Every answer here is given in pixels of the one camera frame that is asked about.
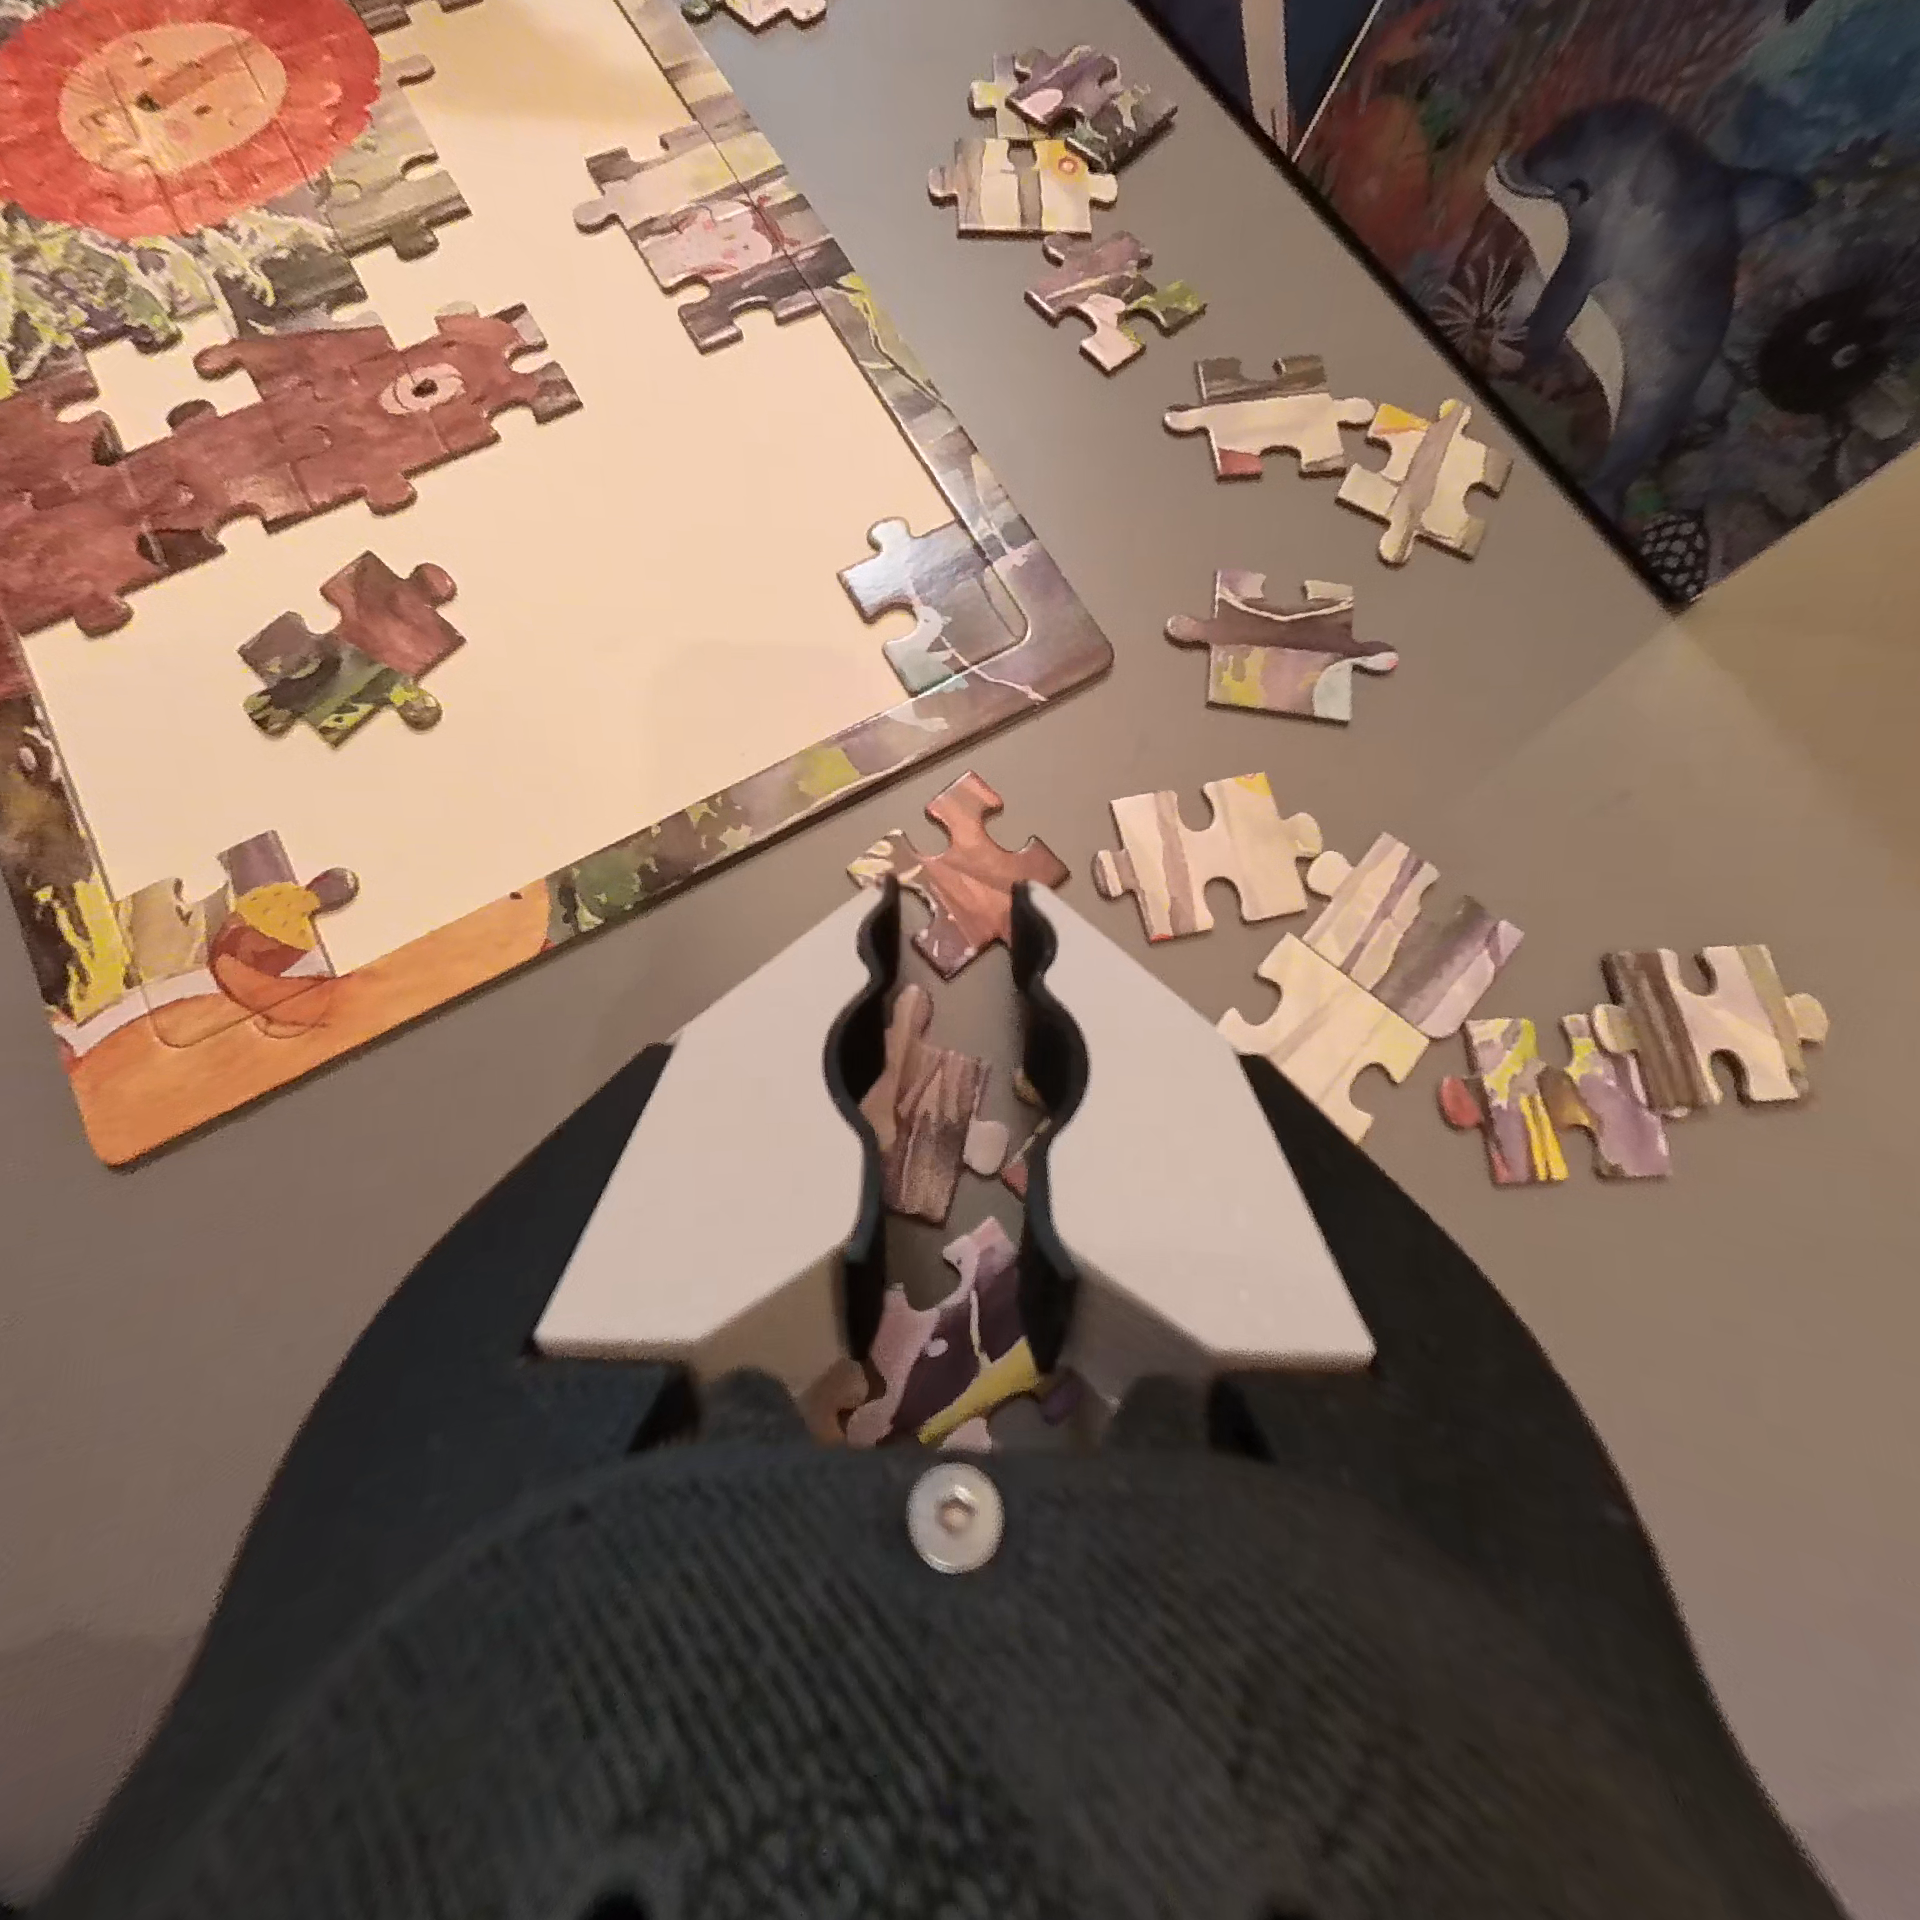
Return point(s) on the jigsaw pieces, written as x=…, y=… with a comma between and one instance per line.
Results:
x=1201, y=871

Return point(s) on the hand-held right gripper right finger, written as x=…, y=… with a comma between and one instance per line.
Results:
x=1201, y=1214

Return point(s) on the jigsaw puzzle board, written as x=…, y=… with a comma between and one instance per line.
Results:
x=674, y=525

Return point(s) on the brown green puzzle piece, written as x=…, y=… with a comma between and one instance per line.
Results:
x=361, y=638

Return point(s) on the illustrated puzzle box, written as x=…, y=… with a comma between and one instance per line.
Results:
x=1650, y=224

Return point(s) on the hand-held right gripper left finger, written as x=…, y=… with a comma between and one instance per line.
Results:
x=704, y=1201

